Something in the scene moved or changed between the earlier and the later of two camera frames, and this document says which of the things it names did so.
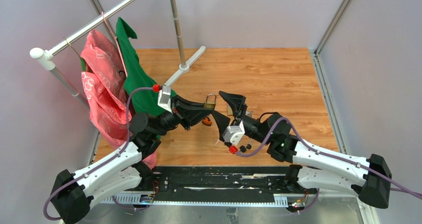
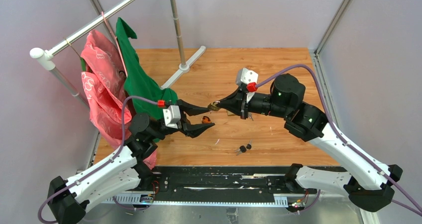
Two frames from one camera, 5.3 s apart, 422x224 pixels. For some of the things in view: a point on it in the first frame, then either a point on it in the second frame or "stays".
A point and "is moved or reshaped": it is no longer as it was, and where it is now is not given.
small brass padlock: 210,105 is moved or reshaped
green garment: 144,101 stays
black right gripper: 237,102 → 236,103
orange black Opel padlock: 206,121 stays
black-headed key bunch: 243,149 stays
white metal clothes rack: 47,56 stays
